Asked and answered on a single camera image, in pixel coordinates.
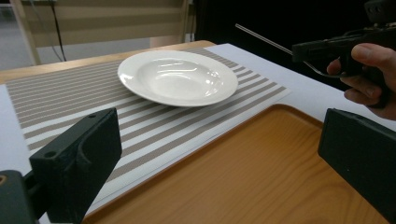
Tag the wooden table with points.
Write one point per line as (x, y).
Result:
(77, 63)

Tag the striped woven placemat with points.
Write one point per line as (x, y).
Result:
(62, 99)

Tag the white deep plate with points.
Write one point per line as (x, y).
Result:
(177, 77)

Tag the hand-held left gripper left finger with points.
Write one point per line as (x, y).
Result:
(77, 161)

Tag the silver metal fork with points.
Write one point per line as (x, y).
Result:
(264, 39)

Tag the wooden tray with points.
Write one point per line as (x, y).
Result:
(249, 174)

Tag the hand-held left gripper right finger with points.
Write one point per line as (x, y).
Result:
(361, 155)

